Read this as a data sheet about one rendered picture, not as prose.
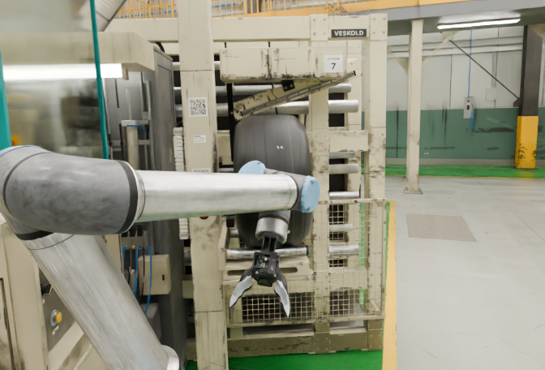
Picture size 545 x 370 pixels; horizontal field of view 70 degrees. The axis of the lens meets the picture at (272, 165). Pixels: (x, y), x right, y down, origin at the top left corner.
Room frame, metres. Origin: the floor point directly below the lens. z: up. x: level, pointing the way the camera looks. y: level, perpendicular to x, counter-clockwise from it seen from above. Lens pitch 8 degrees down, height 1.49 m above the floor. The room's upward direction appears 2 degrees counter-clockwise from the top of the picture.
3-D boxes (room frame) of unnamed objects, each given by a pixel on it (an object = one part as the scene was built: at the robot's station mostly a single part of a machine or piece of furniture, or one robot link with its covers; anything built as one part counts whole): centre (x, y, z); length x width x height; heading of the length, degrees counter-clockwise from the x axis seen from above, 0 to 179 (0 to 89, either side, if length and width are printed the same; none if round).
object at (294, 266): (1.57, 0.04, 0.84); 0.36 x 0.09 x 0.06; 93
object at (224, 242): (1.70, 0.22, 0.90); 0.40 x 0.03 x 0.10; 3
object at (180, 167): (1.64, 0.38, 1.19); 0.05 x 0.04 x 0.48; 3
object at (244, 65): (2.01, -0.06, 1.71); 0.61 x 0.25 x 0.15; 93
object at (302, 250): (1.57, 0.03, 0.90); 0.35 x 0.05 x 0.05; 93
